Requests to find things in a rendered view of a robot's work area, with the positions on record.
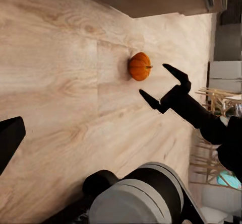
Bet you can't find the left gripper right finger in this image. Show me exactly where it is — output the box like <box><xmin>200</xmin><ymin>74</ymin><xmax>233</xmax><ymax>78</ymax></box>
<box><xmin>226</xmin><ymin>115</ymin><xmax>242</xmax><ymax>156</ymax></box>

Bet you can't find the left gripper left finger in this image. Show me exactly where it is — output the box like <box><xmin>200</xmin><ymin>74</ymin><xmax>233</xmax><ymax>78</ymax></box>
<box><xmin>0</xmin><ymin>116</ymin><xmax>26</xmax><ymax>176</ymax></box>

